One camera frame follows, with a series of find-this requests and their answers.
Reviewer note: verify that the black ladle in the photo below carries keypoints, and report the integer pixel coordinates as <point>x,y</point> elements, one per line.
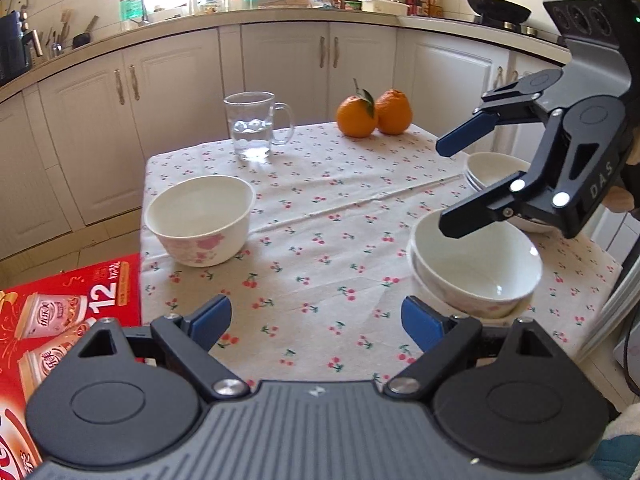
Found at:
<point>84,37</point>

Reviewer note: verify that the row of white cabinet doors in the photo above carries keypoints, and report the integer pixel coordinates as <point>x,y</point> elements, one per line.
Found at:
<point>175,110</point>

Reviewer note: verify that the red printed carton box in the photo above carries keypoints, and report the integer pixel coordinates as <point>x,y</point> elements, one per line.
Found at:
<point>75,290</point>

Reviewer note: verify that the dark countertop appliance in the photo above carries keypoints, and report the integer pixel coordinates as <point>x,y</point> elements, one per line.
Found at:
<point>12,47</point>

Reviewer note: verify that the white fleece cloth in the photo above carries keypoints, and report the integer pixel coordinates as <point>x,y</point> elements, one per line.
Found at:
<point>622,440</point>

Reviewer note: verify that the white kitchen counter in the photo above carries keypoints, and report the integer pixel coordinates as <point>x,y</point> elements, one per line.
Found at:
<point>190,19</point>

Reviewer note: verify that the clear glass mug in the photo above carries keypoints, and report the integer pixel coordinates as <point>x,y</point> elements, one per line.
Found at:
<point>250,135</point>

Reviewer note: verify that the cherry-print tablecloth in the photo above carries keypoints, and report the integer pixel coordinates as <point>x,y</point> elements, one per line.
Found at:
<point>310,200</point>

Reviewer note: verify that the glass jar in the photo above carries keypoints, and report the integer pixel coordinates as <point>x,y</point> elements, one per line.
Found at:
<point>211,2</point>

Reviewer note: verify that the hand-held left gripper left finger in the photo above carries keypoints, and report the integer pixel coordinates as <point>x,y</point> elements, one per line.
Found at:
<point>212,317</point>

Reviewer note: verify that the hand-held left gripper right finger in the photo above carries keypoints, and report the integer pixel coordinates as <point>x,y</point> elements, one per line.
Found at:
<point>420,322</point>

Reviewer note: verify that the gas stove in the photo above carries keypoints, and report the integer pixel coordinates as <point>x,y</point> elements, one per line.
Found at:
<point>505,27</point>

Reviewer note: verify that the white flower-print bowl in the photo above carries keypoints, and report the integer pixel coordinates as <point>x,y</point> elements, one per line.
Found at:
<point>475,270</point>
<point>480,310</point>
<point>200,220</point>

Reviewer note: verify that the orange with leaf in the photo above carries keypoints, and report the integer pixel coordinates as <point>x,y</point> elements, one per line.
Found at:
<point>355,117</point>

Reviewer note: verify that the person's right hand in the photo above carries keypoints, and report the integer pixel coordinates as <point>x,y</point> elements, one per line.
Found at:
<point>620,200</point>

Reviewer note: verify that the black wok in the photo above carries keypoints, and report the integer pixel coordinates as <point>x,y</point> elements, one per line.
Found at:
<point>500,10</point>

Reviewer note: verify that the green dish soap bottle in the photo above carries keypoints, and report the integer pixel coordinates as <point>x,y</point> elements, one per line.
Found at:
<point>131,9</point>

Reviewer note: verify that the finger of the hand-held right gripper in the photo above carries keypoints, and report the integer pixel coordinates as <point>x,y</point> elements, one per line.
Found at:
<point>475,215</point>
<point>465,135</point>

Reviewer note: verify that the large white fruit-print plate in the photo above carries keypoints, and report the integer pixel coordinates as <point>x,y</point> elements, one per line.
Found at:
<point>535,224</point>

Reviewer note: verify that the white rectangular tray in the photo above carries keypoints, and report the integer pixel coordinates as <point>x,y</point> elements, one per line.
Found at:
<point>384,6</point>

